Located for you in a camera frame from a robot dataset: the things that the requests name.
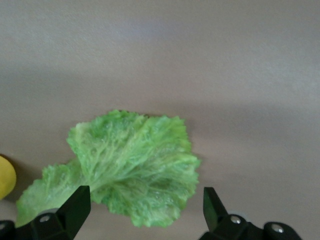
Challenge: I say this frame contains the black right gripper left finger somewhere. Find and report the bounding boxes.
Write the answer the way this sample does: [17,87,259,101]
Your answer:
[0,185,92,240]

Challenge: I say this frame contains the green lettuce leaf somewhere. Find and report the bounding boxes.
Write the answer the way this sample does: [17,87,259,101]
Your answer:
[15,109,202,229]

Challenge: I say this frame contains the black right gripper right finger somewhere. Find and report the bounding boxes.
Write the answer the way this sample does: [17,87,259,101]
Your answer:
[199,186,301,240]

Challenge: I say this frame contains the yellow mustard squeeze bottle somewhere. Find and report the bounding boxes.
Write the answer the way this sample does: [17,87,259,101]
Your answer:
[0,154,18,201]

